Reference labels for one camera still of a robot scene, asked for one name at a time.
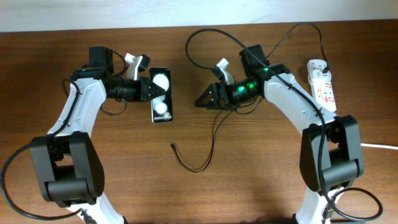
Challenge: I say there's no black Galaxy flip phone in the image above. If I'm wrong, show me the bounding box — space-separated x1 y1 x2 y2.
149 67 174 123

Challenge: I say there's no black USB charger cable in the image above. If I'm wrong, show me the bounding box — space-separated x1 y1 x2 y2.
170 22 331 173

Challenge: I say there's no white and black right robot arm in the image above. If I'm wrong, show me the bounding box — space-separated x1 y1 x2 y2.
195 45 364 223

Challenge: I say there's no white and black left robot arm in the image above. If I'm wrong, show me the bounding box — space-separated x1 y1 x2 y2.
30 47 165 223

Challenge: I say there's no white USB charger adapter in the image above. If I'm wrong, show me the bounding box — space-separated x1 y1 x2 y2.
309 69 331 83

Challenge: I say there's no white power strip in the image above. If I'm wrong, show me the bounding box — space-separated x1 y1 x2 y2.
307 59 336 112

